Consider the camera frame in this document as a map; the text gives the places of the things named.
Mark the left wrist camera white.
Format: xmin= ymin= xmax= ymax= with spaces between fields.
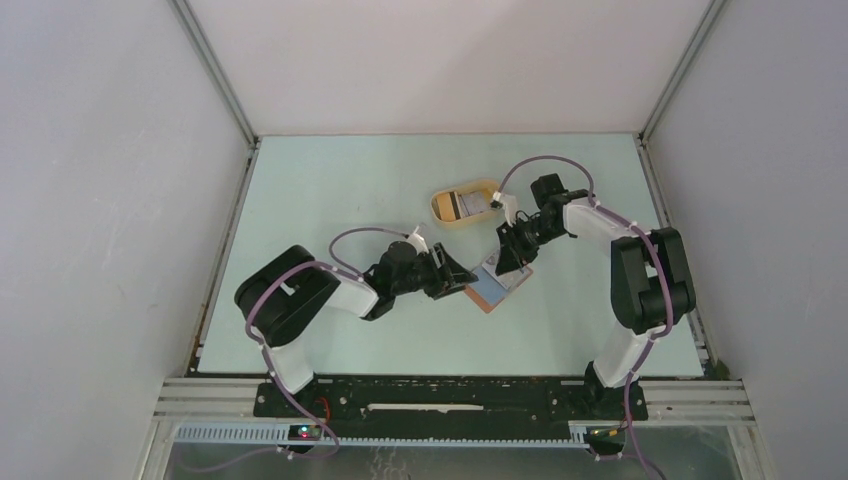
xmin=405 ymin=224 xmax=429 ymax=254

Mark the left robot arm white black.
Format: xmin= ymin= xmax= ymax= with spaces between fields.
xmin=234 ymin=240 xmax=478 ymax=417

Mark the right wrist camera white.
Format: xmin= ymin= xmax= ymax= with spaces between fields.
xmin=490 ymin=191 xmax=519 ymax=226

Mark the grey cable duct rail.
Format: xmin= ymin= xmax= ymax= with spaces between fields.
xmin=173 ymin=423 xmax=591 ymax=450

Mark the brown leather card holder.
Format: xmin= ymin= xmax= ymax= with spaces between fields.
xmin=465 ymin=250 xmax=533 ymax=313

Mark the aluminium frame front rail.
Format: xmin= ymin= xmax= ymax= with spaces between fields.
xmin=154 ymin=378 xmax=755 ymax=427

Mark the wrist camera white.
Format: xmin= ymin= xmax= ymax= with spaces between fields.
xmin=405 ymin=224 xmax=429 ymax=254
xmin=490 ymin=191 xmax=519 ymax=226

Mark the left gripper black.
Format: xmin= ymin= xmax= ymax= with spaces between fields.
xmin=392 ymin=243 xmax=477 ymax=300

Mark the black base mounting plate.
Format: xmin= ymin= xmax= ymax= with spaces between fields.
xmin=253 ymin=375 xmax=648 ymax=441

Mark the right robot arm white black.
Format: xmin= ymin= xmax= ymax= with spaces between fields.
xmin=491 ymin=174 xmax=696 ymax=418

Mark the stack of cards in tray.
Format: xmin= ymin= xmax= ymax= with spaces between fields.
xmin=434 ymin=190 xmax=491 ymax=222

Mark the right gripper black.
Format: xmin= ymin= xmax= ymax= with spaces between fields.
xmin=496 ymin=215 xmax=565 ymax=276

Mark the cream oval tray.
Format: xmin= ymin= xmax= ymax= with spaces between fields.
xmin=430 ymin=178 xmax=498 ymax=230

